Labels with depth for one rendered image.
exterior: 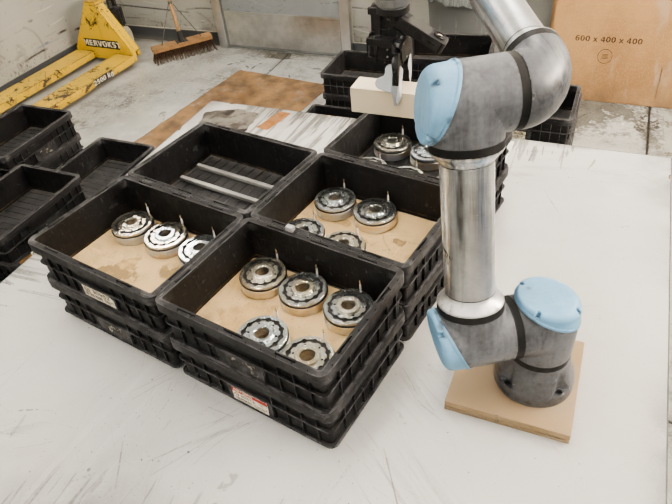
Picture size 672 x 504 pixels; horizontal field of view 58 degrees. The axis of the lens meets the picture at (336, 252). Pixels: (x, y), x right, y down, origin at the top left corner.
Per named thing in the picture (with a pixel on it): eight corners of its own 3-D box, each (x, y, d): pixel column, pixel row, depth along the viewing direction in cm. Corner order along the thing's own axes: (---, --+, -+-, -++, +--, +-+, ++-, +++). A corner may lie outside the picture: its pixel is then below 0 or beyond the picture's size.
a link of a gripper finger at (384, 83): (376, 103, 140) (378, 61, 136) (401, 105, 138) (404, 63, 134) (371, 105, 137) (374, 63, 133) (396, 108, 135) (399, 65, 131)
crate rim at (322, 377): (407, 279, 119) (407, 270, 117) (324, 389, 100) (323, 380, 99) (248, 223, 137) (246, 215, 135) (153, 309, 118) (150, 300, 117)
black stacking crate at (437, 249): (464, 231, 143) (467, 191, 136) (407, 312, 125) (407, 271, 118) (325, 190, 161) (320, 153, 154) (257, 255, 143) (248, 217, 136)
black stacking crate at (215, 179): (323, 190, 161) (319, 153, 154) (255, 255, 143) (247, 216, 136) (212, 157, 179) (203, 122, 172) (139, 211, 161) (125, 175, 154)
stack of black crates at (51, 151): (59, 186, 300) (21, 103, 271) (107, 196, 290) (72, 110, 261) (-3, 235, 273) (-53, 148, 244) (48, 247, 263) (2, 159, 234)
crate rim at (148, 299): (248, 223, 137) (246, 215, 135) (153, 309, 118) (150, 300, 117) (127, 181, 155) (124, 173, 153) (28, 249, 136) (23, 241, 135)
